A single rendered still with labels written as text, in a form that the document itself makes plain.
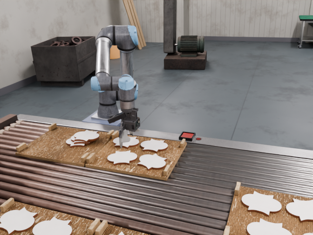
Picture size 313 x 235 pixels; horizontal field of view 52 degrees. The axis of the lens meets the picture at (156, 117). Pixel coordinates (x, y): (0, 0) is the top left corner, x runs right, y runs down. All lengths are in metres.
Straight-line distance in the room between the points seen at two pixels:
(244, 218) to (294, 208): 0.19
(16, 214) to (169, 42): 6.01
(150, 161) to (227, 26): 8.75
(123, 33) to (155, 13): 8.07
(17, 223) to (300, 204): 1.03
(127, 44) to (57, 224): 1.13
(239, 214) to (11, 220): 0.83
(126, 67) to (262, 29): 8.15
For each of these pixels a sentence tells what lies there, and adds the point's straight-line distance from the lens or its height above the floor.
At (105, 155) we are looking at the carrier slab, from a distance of 1.65.
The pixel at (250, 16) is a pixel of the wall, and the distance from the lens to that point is 9.98.
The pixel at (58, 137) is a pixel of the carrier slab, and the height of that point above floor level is 0.94.
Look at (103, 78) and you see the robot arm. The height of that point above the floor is 1.28.
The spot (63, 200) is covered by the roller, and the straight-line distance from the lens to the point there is 1.42.
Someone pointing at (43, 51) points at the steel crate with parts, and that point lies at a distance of 6.13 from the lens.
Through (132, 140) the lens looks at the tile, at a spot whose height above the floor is 0.95.
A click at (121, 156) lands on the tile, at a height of 0.95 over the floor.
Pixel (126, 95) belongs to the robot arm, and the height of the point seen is 1.22.
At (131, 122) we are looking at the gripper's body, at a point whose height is 1.08.
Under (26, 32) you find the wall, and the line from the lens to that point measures 6.69.
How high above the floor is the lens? 1.73
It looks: 23 degrees down
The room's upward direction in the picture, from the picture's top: 2 degrees counter-clockwise
